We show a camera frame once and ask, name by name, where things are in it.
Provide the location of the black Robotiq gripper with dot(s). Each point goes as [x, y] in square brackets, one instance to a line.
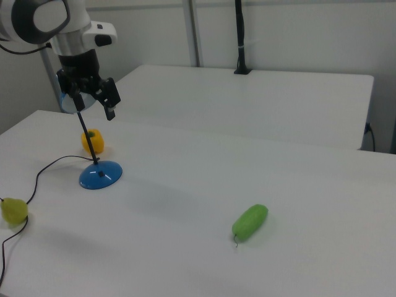
[80, 68]

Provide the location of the blue desk lamp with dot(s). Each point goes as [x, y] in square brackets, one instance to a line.
[99, 179]

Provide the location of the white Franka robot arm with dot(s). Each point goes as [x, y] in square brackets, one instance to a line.
[74, 15]

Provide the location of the yellow toy bell pepper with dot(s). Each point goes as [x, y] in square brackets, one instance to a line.
[98, 143]

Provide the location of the yellow-green toy pear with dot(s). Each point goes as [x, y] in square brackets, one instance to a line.
[14, 212]

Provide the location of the white neighbouring table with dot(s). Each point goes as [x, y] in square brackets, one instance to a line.
[247, 102]

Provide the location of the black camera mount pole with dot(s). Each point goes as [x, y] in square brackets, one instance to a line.
[240, 31]

